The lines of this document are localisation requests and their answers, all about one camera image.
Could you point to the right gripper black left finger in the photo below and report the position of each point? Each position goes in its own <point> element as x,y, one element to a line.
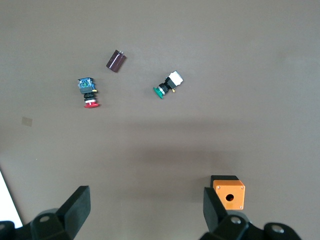
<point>75,207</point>

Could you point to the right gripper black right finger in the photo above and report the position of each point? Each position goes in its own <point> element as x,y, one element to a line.
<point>212,212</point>

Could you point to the red mushroom push button switch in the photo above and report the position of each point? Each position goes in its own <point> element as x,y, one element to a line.
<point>89,93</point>

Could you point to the white drawer cabinet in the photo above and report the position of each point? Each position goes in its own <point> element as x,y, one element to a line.
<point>6,200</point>

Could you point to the brown tape patch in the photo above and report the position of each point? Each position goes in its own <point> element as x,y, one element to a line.
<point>27,121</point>

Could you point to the dark maroon cylindrical capacitor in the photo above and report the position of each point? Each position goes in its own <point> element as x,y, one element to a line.
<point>115,60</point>

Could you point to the orange button enclosure box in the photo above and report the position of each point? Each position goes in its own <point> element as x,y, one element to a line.
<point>235,190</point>

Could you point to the green mushroom push button switch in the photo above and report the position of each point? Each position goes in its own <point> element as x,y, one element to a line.
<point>168,85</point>

